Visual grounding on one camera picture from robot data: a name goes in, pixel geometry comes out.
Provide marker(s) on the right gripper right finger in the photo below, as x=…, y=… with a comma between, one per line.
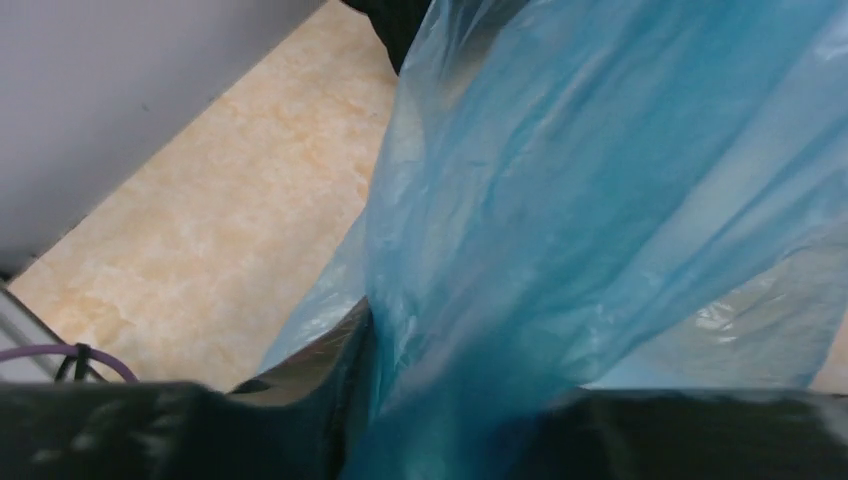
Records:
x=689, y=434

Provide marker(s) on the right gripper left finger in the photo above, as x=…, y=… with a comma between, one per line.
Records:
x=297, y=420

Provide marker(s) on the blue plastic trash bag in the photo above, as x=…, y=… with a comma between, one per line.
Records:
x=594, y=193

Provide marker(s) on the black t-shirt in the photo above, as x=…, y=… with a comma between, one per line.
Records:
x=395, y=22

